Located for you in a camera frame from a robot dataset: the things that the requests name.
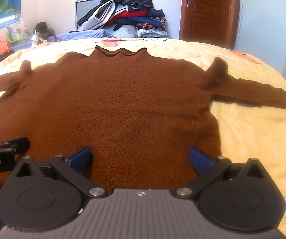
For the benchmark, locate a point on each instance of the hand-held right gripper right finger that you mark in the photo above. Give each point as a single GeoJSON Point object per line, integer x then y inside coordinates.
{"type": "Point", "coordinates": [200, 160]}

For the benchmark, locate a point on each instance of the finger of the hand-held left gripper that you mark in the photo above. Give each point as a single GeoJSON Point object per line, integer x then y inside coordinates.
{"type": "Point", "coordinates": [13, 144]}

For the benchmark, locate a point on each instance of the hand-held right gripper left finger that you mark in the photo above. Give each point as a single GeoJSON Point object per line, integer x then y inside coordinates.
{"type": "Point", "coordinates": [79, 159]}

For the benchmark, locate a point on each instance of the brown knit sweater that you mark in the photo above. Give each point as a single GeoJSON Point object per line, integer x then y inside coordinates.
{"type": "Point", "coordinates": [123, 104]}

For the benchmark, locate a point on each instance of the pile of clothes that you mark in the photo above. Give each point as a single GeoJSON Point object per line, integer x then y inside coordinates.
{"type": "Point", "coordinates": [133, 12]}

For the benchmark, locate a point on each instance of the yellow printed quilt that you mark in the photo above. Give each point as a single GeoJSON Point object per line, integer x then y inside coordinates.
{"type": "Point", "coordinates": [257, 134]}

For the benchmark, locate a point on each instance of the black cloth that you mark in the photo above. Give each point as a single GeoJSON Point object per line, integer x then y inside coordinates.
{"type": "Point", "coordinates": [3, 57]}

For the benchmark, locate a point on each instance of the green plastic item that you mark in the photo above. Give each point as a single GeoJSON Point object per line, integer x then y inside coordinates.
{"type": "Point", "coordinates": [12, 39]}

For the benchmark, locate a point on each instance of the white crumpled bag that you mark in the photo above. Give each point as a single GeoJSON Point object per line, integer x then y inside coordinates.
{"type": "Point", "coordinates": [37, 39]}

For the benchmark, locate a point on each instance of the floral pillow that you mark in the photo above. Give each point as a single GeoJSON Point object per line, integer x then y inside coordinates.
{"type": "Point", "coordinates": [20, 31]}

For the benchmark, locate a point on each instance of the black round item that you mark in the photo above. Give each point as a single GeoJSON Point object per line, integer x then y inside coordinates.
{"type": "Point", "coordinates": [51, 38]}

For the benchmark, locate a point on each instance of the dark plush toy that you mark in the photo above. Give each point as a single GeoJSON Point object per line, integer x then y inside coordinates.
{"type": "Point", "coordinates": [43, 27]}

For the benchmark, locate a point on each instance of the blue quilted blanket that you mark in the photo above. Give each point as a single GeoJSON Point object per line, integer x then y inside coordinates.
{"type": "Point", "coordinates": [83, 35]}

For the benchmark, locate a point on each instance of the brown wooden door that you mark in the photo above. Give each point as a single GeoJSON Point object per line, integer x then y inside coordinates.
{"type": "Point", "coordinates": [207, 17]}

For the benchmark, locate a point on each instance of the white wardrobe with floral border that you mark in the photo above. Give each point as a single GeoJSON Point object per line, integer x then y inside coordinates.
{"type": "Point", "coordinates": [265, 25]}

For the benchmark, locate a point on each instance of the grey framed panel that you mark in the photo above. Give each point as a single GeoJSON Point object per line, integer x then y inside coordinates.
{"type": "Point", "coordinates": [85, 7]}

